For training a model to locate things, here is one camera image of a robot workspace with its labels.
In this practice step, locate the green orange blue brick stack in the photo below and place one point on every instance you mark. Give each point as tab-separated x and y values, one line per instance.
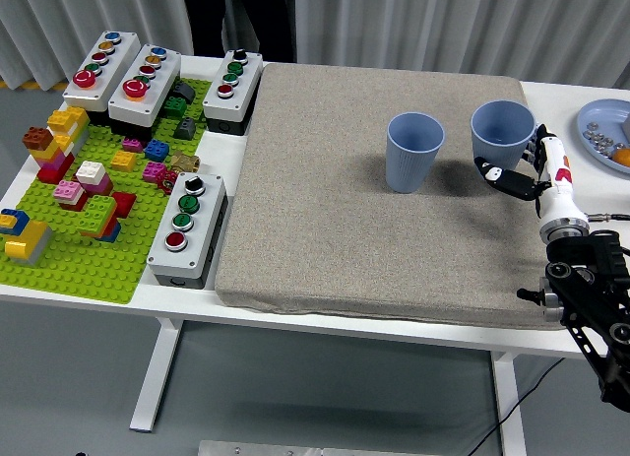
98	214

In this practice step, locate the light blue plate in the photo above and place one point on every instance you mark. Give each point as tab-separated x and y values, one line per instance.
605	113

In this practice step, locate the white pleated curtain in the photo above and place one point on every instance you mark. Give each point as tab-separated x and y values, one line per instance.
443	22
74	13

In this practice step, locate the white pink red brick stack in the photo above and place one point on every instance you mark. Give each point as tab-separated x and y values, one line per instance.
91	173

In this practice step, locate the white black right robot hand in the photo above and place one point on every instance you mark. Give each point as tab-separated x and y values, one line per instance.
556	200

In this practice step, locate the pink toy brick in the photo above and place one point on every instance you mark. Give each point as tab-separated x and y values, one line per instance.
153	172

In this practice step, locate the five-button control box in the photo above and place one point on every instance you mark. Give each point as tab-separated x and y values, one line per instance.
115	62
160	77

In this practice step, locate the red toy brick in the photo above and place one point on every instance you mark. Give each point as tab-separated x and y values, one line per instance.
125	202

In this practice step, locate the dark green toy brick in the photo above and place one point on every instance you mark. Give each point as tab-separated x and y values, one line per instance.
174	107

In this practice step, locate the green studded baseplate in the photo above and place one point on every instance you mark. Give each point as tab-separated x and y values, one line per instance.
88	274

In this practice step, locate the small orange fruit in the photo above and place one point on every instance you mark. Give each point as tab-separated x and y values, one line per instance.
622	157

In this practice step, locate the blue ribbed cup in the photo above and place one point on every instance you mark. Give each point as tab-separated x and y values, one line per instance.
502	148
408	170

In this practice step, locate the grey-brown fabric mat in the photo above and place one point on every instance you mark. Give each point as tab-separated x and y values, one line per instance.
344	229

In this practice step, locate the yellow toy brick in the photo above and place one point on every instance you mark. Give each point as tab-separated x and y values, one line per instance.
123	161

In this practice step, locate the blue toy brick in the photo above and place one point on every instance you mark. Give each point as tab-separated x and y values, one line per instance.
156	150

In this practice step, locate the person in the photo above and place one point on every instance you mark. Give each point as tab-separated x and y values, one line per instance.
207	22

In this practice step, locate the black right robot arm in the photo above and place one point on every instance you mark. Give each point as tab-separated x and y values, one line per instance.
585	254

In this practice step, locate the dark grey sloped brick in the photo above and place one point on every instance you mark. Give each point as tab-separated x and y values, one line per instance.
185	129
185	91

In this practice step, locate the white table leg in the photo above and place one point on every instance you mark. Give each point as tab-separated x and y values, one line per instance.
509	407
155	377

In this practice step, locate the blue yellow grey brick stack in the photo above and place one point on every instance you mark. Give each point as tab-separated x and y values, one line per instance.
29	239

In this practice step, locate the small magenta toy brick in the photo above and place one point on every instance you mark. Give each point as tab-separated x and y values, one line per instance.
132	145

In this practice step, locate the four-button control box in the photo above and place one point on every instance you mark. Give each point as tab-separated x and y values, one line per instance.
204	219
243	82

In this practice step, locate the yellow brown red brick tower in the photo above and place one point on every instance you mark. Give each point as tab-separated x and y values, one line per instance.
54	153

